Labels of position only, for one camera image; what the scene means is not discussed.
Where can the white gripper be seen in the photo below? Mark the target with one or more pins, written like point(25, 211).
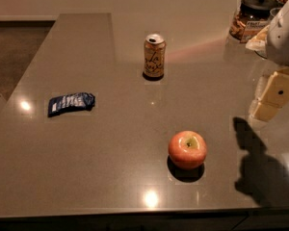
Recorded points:
point(284, 38)

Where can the orange LaCroix soda can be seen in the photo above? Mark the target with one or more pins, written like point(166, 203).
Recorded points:
point(154, 57)

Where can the blue RXBAR blueberry wrapper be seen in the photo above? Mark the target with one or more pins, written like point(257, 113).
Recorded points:
point(80, 101)

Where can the yellow snack packet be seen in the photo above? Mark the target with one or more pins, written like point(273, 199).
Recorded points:
point(258, 42)

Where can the snack jar with black lid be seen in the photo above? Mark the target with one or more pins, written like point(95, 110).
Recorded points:
point(250, 18)

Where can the clear glass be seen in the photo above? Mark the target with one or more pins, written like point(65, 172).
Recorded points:
point(273, 13)

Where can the red apple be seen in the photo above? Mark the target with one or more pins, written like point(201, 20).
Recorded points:
point(187, 150)

